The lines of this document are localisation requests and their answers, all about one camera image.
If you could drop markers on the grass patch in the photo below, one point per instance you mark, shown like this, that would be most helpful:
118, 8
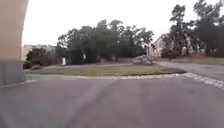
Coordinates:
110, 70

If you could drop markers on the group of dark trees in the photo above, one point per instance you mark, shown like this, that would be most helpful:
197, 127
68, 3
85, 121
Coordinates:
106, 41

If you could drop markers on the pale cobblestone kerb strip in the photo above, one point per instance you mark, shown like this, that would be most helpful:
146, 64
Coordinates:
140, 77

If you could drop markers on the grey asphalt road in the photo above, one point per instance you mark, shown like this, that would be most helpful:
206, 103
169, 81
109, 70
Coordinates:
110, 103

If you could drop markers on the beige building behind trees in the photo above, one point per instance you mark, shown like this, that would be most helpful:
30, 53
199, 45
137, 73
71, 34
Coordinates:
158, 46

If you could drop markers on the dark bushes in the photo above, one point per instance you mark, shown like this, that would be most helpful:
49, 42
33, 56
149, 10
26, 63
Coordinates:
40, 57

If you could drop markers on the pale flat-roofed building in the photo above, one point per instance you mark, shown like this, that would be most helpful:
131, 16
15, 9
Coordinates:
30, 49

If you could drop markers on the grass bank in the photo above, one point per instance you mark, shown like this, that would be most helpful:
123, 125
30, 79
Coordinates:
203, 60

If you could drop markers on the tall pine trees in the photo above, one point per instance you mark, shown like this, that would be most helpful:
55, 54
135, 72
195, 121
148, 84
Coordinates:
206, 30

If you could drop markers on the white post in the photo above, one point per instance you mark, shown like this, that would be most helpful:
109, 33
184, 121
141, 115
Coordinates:
63, 61

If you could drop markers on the plain yellow building wall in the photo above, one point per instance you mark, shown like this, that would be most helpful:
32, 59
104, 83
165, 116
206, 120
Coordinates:
11, 36

